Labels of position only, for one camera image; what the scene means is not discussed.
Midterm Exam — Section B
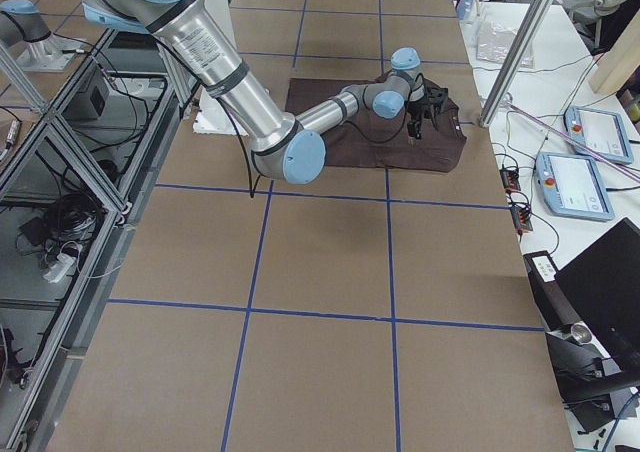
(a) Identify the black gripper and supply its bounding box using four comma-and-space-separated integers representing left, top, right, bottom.
407, 96, 428, 144

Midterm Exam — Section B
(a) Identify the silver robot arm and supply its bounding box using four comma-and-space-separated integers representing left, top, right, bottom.
1, 0, 197, 46
83, 0, 426, 184

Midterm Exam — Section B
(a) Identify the silver foil bag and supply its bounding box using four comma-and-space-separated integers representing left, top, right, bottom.
476, 22, 518, 64

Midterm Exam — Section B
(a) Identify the orange black connector block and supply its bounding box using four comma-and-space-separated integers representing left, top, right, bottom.
499, 167, 522, 193

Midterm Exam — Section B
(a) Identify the near teach pendant tablet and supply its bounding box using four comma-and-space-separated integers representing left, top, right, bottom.
535, 152, 615, 222

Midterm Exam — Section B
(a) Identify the teach pendant tablet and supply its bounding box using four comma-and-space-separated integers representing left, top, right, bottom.
564, 105, 634, 165
535, 152, 615, 222

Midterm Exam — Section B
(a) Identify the far teach pendant tablet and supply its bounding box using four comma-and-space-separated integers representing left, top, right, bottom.
564, 105, 634, 165

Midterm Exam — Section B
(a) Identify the wooden beam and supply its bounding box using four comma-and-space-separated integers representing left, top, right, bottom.
589, 0, 639, 94

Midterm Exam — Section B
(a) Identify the black box with label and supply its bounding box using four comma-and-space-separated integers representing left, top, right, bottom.
523, 251, 588, 341

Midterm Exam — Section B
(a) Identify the black monitor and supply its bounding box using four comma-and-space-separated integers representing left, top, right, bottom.
556, 218, 639, 370

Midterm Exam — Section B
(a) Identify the silver metal cup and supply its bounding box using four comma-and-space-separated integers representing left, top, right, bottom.
568, 323, 593, 346

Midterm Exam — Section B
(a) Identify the grey control box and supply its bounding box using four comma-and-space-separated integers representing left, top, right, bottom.
63, 70, 109, 120

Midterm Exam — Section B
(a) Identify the white power strip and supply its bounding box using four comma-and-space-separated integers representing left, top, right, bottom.
43, 252, 78, 283

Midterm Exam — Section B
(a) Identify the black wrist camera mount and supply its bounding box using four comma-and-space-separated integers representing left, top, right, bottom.
424, 86, 449, 129

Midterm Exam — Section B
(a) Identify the aluminium frame post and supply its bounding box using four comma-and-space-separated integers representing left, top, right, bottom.
479, 0, 553, 127

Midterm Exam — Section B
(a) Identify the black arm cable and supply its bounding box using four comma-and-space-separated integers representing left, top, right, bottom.
89, 36, 271, 202

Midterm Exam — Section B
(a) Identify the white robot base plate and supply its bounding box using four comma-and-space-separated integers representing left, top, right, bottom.
193, 89, 247, 136

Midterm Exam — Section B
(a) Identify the aluminium frame rack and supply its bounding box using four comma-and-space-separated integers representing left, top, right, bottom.
1, 31, 196, 451

